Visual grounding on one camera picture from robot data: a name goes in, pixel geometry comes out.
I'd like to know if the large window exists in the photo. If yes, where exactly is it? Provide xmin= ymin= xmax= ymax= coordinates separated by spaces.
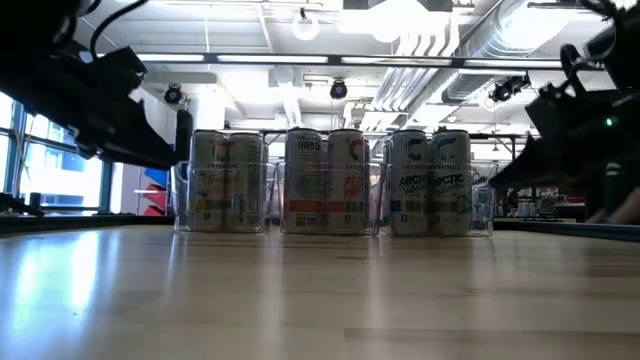
xmin=0 ymin=92 xmax=114 ymax=214

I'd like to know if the black background table frame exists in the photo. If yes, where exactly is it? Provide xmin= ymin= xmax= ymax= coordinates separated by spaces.
xmin=262 ymin=128 xmax=539 ymax=164

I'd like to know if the shelf rack with coloured bins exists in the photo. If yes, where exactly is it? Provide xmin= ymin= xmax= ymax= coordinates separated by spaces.
xmin=133 ymin=167 xmax=174 ymax=217

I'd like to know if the white cable coil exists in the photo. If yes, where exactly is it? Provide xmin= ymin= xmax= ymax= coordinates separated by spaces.
xmin=291 ymin=13 xmax=320 ymax=42

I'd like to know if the black track light rail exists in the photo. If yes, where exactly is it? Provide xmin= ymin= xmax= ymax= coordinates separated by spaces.
xmin=527 ymin=1 xmax=589 ymax=11

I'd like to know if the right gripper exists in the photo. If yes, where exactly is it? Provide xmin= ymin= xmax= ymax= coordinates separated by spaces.
xmin=488 ymin=82 xmax=640 ymax=221

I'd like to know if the black ceiling spotlight cluster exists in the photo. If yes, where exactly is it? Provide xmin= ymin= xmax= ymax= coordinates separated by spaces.
xmin=487 ymin=73 xmax=532 ymax=104

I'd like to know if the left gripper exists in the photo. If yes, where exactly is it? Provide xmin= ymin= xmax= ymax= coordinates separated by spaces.
xmin=74 ymin=46 xmax=179 ymax=172

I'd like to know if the clear plastic bin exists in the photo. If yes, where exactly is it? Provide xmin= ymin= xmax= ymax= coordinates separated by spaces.
xmin=172 ymin=159 xmax=277 ymax=235
xmin=383 ymin=160 xmax=499 ymax=238
xmin=276 ymin=159 xmax=385 ymax=237

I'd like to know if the person's hand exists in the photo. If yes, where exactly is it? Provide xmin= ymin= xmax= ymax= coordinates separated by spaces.
xmin=587 ymin=187 xmax=640 ymax=225

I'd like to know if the black column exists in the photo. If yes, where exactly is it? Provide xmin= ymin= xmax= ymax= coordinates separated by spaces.
xmin=173 ymin=108 xmax=195 ymax=164

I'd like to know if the black ceiling camera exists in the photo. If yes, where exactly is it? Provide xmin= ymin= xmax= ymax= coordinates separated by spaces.
xmin=328 ymin=78 xmax=349 ymax=101
xmin=163 ymin=83 xmax=184 ymax=106

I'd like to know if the black aluminium table frame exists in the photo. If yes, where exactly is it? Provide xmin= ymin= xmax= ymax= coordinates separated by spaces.
xmin=0 ymin=213 xmax=640 ymax=244

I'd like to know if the silver ventilation duct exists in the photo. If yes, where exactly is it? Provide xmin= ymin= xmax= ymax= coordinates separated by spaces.
xmin=439 ymin=0 xmax=581 ymax=106

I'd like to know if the overhead light bar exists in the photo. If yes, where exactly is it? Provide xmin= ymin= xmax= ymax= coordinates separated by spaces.
xmin=134 ymin=51 xmax=566 ymax=70

